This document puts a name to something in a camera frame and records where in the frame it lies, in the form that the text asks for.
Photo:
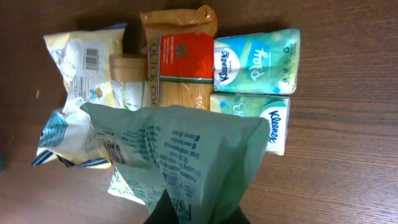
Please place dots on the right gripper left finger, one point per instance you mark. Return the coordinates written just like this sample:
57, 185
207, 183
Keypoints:
164, 212

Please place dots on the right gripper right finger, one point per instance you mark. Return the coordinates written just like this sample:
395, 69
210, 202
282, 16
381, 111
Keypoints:
237, 217

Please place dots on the green wet wipes pack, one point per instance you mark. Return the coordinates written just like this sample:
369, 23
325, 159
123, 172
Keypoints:
205, 160

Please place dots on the Kleenex tissue pack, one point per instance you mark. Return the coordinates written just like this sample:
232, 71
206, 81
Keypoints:
274, 108
261, 63

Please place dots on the orange spaghetti packet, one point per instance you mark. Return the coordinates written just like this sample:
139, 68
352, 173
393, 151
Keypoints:
180, 45

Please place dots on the cream snack bag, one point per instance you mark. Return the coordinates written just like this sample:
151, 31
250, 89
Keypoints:
82, 58

